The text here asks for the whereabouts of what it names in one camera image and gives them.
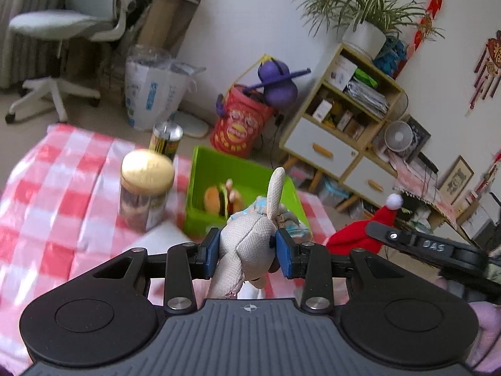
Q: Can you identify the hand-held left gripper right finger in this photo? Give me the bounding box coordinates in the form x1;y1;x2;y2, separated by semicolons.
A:
275;229;408;315

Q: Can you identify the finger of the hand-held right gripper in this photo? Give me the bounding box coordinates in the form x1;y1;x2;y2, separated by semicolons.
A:
365;221;416;250

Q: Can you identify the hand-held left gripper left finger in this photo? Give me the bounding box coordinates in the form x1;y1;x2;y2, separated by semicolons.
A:
92;228;222;315

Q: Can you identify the red santa hat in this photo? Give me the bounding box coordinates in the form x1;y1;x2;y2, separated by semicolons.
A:
326;194;404;256

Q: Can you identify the beige plush rabbit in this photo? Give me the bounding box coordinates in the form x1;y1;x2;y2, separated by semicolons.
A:
205;167;284;300

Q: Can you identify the green plastic bin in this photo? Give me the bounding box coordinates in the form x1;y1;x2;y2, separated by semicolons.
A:
183;146;312;243

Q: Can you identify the pale patterned cloth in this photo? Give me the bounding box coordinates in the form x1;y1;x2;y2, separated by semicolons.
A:
229;196;312;242

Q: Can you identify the burger plush toy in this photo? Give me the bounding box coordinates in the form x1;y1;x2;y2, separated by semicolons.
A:
204;185;231;217

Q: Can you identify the pink patterned cloth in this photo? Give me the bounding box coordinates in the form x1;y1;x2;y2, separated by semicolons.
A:
389;153;462;220

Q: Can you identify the gold lid snack jar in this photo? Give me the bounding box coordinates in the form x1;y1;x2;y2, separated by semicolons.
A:
119;149;175;232

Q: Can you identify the white desk fan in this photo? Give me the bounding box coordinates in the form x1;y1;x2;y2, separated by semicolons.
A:
384;121;416;154

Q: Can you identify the wooden white cabinet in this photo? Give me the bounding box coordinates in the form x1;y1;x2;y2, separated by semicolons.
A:
280;43;408;209

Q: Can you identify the yellow black tin can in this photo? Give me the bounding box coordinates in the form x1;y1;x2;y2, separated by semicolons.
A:
149;122;184;161

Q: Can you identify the red printed bucket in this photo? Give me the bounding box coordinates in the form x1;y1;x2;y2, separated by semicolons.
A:
210;84;276;159

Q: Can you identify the stack of papers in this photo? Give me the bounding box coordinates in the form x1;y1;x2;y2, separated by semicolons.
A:
343;80;390;120

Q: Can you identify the small white shelf box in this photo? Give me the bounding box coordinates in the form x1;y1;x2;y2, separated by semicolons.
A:
312;100;333;122

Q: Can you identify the green flat packet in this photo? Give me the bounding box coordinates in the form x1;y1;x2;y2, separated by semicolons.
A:
354;68;378;89

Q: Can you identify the large white shelf box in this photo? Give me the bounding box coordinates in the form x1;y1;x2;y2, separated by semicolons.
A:
327;55;358;91

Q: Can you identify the red white checkered tablecloth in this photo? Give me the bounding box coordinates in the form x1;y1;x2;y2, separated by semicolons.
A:
0;123;353;376

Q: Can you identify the purple bouncing ball toy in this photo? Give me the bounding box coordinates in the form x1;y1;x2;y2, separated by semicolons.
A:
245;57;312;108

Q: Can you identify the white plastic bag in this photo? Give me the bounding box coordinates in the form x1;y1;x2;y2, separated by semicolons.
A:
125;45;206;132

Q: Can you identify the potted spider plant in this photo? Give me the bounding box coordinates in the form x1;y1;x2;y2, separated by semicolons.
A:
295;0;445;61

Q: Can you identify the wooden desk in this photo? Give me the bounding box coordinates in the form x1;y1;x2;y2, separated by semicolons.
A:
88;0;200;48

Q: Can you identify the grey curtain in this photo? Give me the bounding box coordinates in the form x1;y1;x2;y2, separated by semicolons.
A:
0;0;69;89

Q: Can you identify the white grey office chair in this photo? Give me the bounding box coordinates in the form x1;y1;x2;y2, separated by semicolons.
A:
5;0;136;124

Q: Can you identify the wooden picture frame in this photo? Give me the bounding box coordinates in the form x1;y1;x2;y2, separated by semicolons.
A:
438;156;475;204

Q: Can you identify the black picture frame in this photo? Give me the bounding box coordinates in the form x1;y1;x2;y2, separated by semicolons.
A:
403;115;431;161

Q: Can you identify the red hanging wall ornament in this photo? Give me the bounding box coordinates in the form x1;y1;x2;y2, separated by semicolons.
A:
466;31;501;116

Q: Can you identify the red fish wall garland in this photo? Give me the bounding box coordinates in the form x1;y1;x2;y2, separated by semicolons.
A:
413;0;455;50

